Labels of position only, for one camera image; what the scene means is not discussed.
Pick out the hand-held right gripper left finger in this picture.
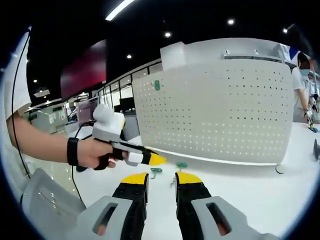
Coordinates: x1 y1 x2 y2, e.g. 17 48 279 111
72 171 150 240

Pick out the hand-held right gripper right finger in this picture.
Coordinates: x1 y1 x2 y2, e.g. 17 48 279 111
174 171 280 240

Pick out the white perforated mounting plate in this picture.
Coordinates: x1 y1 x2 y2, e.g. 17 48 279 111
131 58 294 175

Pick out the person's left hand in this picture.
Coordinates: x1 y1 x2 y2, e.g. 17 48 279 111
76 137 125 171

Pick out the white laptop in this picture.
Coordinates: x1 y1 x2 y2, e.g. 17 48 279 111
64 98 101 135

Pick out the black desktop monitor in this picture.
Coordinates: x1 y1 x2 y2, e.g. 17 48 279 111
119 97 135 109

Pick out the black wristband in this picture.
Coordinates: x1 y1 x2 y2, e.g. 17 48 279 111
66 137 80 166

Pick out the large dark red screen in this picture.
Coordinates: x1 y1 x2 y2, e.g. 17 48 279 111
59 39 108 101

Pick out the grey mesh chair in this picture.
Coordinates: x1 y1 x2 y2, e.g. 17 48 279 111
21 167 87 240

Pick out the ceiling air vent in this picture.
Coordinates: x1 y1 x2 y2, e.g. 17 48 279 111
33 88 51 98

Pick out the person's white shirt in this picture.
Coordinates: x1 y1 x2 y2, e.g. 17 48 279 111
1 24 32 176

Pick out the long ceiling light strip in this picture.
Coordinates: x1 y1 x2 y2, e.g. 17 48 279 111
104 0 136 21

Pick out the dark grey tool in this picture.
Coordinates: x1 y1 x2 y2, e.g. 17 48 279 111
313 138 320 161

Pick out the metal shelf rack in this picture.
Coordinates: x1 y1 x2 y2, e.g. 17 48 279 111
221 49 292 66

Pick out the group of round ceiling spotlights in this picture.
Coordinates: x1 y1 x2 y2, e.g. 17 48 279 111
32 18 288 85

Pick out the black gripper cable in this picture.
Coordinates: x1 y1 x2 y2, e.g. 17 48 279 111
71 119 97 205

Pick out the thin black worn cable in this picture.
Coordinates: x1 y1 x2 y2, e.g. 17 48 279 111
11 26 32 180

